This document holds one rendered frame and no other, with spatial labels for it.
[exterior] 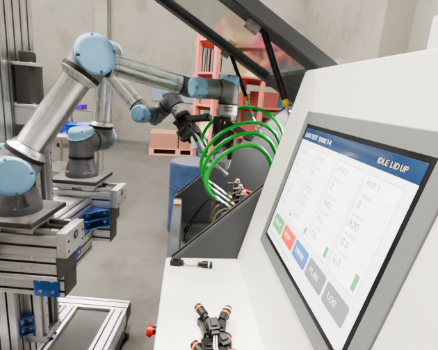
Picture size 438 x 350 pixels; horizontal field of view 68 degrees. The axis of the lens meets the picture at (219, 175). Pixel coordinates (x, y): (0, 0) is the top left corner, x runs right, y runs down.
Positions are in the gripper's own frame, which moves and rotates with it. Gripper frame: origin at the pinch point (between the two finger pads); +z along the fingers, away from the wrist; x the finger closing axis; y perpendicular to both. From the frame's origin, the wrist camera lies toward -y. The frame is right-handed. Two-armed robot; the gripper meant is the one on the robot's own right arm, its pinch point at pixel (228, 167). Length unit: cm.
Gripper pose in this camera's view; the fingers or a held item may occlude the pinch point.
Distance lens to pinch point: 131.4
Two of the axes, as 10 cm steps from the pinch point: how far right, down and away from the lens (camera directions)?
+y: -9.9, -0.5, -1.1
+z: -0.7, 9.7, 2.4
